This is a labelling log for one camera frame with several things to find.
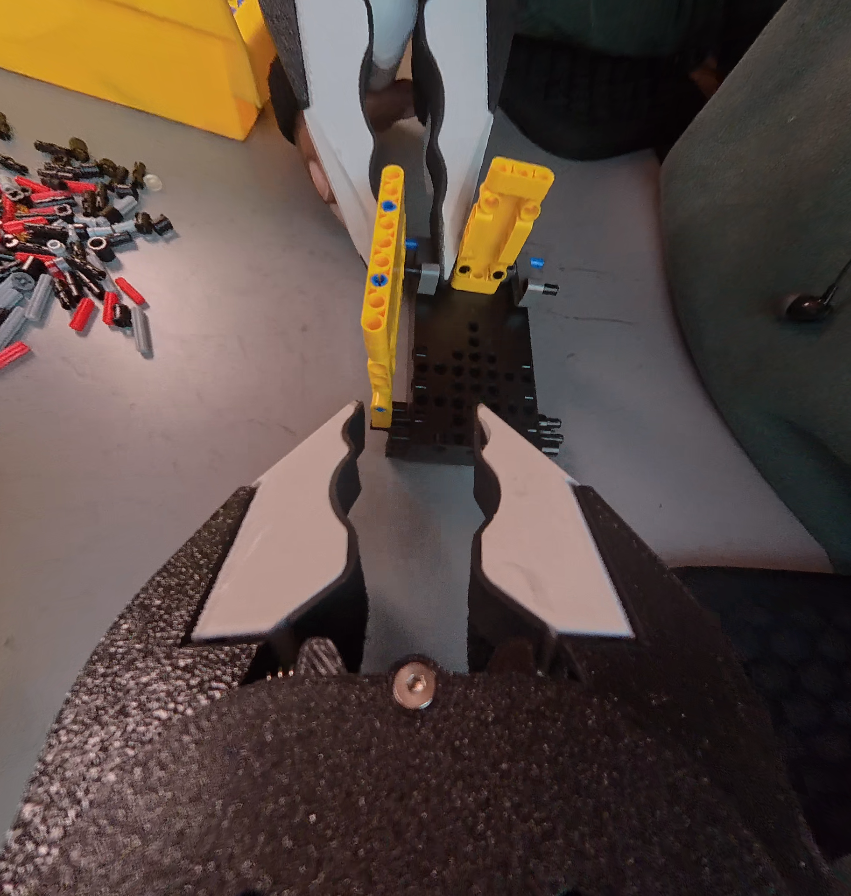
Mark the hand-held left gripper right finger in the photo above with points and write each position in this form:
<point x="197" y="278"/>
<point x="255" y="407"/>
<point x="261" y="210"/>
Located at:
<point x="551" y="560"/>

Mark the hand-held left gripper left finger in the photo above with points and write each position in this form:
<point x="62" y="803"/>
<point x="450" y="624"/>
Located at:
<point x="278" y="560"/>

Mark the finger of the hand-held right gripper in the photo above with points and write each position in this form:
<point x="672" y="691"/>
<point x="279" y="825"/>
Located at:
<point x="334" y="84"/>
<point x="467" y="105"/>

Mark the black lego base block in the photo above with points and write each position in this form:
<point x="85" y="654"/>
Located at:
<point x="467" y="378"/>

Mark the yellow lego beam with pins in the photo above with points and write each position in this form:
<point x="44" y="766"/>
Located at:
<point x="383" y="294"/>

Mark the pile of small lego parts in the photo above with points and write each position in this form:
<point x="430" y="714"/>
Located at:
<point x="47" y="245"/>

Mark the person's right hand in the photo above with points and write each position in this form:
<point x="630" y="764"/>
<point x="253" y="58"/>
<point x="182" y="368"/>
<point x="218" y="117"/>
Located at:
<point x="320" y="175"/>

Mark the person's black pants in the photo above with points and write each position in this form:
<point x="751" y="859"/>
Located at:
<point x="579" y="105"/>

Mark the yellow storage bin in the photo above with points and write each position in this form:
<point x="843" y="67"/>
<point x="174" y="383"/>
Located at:
<point x="117" y="49"/>

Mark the black earphone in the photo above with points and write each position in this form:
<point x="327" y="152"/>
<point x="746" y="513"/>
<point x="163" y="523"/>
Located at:
<point x="807" y="308"/>

